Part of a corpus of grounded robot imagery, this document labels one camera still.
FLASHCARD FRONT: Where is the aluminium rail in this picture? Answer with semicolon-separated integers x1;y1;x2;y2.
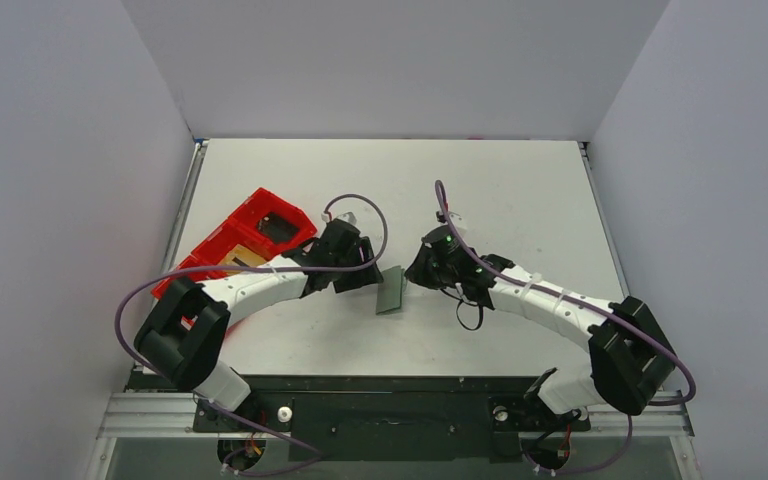
98;392;694;439

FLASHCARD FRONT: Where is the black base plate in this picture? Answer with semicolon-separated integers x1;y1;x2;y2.
125;374;660;463

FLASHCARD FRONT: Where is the gold card in bin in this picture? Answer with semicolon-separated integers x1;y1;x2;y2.
219;245;265;267

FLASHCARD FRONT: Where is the green card holder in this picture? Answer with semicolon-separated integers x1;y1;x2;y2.
375;265;406;316

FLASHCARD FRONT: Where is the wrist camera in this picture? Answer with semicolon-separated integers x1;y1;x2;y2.
436;210;468;235
335;211;357;226

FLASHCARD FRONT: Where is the black card in bin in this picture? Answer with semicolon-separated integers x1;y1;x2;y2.
256;212;300;245

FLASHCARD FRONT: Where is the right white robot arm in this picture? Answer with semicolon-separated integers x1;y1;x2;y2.
406;226;675;427

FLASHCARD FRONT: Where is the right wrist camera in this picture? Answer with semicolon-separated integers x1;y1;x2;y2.
436;210;468;235

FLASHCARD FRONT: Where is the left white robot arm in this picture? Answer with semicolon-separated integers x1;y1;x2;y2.
133;219;383;430

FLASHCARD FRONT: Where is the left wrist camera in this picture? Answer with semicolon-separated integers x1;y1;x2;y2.
335;211;357;226

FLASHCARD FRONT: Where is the red plastic bin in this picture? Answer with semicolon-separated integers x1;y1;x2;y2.
175;187;317;270

